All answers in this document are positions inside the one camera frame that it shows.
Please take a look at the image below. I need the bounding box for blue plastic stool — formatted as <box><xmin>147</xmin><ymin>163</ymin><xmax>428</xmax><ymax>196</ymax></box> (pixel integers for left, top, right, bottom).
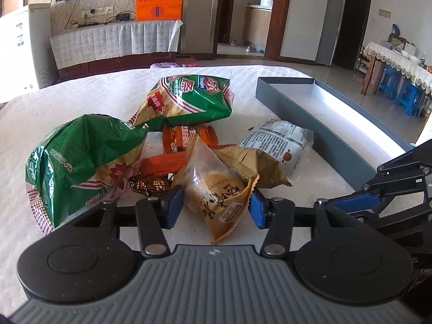
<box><xmin>395</xmin><ymin>80</ymin><xmax>426</xmax><ymax>118</ymax></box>

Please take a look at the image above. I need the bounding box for grey refrigerator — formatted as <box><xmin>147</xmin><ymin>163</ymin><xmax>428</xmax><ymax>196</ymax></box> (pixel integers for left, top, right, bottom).
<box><xmin>316</xmin><ymin>0</ymin><xmax>346</xmax><ymax>66</ymax></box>

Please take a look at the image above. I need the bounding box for brown gold snack packet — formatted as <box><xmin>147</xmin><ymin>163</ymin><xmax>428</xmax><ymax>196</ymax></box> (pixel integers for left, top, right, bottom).
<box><xmin>213</xmin><ymin>146</ymin><xmax>292</xmax><ymax>189</ymax></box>

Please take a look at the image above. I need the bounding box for green chip bag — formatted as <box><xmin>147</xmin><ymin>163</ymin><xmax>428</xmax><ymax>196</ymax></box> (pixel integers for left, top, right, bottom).
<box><xmin>129</xmin><ymin>75</ymin><xmax>234</xmax><ymax>132</ymax></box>
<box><xmin>26</xmin><ymin>114</ymin><xmax>149</xmax><ymax>234</ymax></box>

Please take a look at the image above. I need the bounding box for green chip bag far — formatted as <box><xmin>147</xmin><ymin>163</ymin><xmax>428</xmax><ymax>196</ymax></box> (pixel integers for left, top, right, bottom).
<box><xmin>129</xmin><ymin>75</ymin><xmax>234</xmax><ymax>132</ymax></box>

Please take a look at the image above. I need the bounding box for orange gift box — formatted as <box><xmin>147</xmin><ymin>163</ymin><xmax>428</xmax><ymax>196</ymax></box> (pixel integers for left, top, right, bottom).
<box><xmin>136</xmin><ymin>0</ymin><xmax>183</xmax><ymax>21</ymax></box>

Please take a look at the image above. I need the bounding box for dining table with lace cloth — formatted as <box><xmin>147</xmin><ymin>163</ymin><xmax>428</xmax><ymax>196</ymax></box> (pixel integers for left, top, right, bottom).
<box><xmin>361</xmin><ymin>42</ymin><xmax>431</xmax><ymax>96</ymax></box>

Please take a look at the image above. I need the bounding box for white printed snack packet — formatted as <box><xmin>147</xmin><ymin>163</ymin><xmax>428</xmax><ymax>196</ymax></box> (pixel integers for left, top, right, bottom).
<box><xmin>239</xmin><ymin>119</ymin><xmax>314</xmax><ymax>181</ymax></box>

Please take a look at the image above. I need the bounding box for clear tan pastry packet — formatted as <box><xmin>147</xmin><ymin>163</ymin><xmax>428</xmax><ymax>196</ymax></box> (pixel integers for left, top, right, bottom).
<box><xmin>173</xmin><ymin>134</ymin><xmax>259</xmax><ymax>244</ymax></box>

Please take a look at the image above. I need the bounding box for orange wafer bar long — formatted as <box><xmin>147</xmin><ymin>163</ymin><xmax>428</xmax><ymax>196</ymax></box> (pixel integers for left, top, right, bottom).
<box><xmin>136</xmin><ymin>144</ymin><xmax>231</xmax><ymax>178</ymax></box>

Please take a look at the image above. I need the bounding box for white quilted table cover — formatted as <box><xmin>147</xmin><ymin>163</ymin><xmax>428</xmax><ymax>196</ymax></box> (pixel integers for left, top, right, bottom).
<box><xmin>0</xmin><ymin>64</ymin><xmax>423</xmax><ymax>318</ymax></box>

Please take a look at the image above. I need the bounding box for dark grey tray box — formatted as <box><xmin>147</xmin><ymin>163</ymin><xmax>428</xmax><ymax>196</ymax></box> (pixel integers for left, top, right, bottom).
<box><xmin>255</xmin><ymin>77</ymin><xmax>411</xmax><ymax>190</ymax></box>

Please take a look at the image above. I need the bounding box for green chip bag near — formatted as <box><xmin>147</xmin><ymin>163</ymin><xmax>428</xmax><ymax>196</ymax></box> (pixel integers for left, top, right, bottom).
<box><xmin>26</xmin><ymin>114</ymin><xmax>149</xmax><ymax>234</ymax></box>

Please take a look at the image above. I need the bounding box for orange wafer packet square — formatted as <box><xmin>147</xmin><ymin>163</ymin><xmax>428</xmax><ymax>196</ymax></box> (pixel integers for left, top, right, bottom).
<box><xmin>163</xmin><ymin>125</ymin><xmax>218</xmax><ymax>154</ymax></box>

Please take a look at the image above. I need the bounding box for tv cabinet with lace cloth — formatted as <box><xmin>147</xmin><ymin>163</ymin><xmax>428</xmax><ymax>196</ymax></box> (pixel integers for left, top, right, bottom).
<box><xmin>50</xmin><ymin>20</ymin><xmax>183</xmax><ymax>80</ymax></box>

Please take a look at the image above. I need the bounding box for gold foil candy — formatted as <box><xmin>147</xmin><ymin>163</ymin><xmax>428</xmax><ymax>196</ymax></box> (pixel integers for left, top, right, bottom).
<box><xmin>129</xmin><ymin>175</ymin><xmax>171</xmax><ymax>197</ymax></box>

